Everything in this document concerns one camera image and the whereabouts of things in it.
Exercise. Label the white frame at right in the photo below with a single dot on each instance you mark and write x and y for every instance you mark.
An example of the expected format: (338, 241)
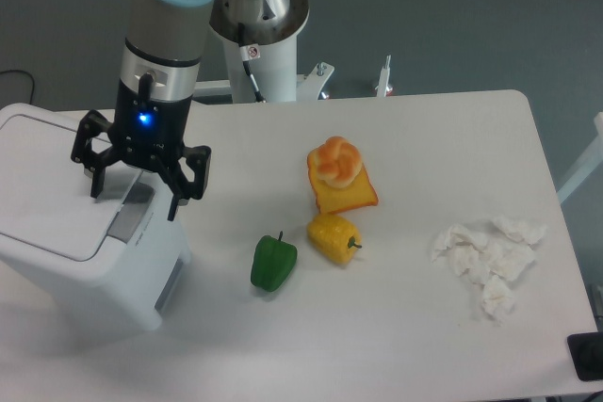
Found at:
(588, 161)

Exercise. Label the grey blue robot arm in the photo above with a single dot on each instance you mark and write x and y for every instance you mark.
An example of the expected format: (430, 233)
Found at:
(161, 59)

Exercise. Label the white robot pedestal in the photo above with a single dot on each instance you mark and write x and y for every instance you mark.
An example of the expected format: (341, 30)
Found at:
(266, 74)

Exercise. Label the white trash can lid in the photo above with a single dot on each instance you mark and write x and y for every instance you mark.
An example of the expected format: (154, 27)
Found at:
(56, 185)

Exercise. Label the crumpled white tissue small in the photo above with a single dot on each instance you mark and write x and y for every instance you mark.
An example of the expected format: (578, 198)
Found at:
(497, 300)

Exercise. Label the orange knotted bread roll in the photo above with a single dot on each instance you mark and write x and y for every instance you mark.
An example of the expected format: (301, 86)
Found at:
(337, 162)

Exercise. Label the black device at edge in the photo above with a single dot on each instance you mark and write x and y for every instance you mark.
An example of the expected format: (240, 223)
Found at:
(586, 353)

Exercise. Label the yellow toast slice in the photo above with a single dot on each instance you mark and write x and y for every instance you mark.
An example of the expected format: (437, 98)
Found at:
(359, 193)

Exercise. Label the crumpled white tissue large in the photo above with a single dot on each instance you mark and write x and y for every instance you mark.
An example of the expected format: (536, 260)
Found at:
(476, 254)

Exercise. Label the green bell pepper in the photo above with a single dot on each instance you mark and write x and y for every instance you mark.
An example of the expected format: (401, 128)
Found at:
(273, 261)

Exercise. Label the white trash can body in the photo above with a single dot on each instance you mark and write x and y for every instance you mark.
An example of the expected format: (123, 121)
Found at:
(111, 261)

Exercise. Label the crumpled white tissue upper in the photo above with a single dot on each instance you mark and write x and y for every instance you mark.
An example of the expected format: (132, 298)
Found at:
(517, 231)

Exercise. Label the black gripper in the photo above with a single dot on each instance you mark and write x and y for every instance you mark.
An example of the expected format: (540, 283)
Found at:
(149, 135)

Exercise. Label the yellow bell pepper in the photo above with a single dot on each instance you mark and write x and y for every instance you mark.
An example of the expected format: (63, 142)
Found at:
(335, 237)

